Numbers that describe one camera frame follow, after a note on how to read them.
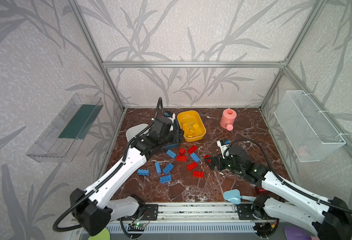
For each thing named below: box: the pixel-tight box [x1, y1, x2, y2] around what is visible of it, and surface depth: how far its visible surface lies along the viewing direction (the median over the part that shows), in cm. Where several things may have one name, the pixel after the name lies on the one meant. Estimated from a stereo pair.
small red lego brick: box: [178, 147, 186, 156], surface depth 96 cm
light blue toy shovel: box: [223, 189, 256, 205], surface depth 79 cm
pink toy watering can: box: [220, 108, 237, 131], surface depth 104 cm
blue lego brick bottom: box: [159, 174, 172, 184], surface depth 86 cm
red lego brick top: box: [187, 145, 198, 155], surface depth 97 cm
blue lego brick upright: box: [155, 162, 162, 175], surface depth 88 cm
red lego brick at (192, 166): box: [186, 161, 198, 172], surface depth 90 cm
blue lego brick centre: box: [190, 152, 201, 163], surface depth 93 cm
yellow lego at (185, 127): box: [182, 123, 189, 132], surface depth 104 cm
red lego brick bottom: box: [192, 170, 205, 179], surface depth 86 cm
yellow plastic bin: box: [177, 110, 207, 142], surface depth 107 cm
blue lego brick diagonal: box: [162, 162, 174, 175], surface depth 89 cm
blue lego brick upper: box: [166, 149, 177, 159], surface depth 96 cm
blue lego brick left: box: [137, 169, 150, 176], surface depth 87 cm
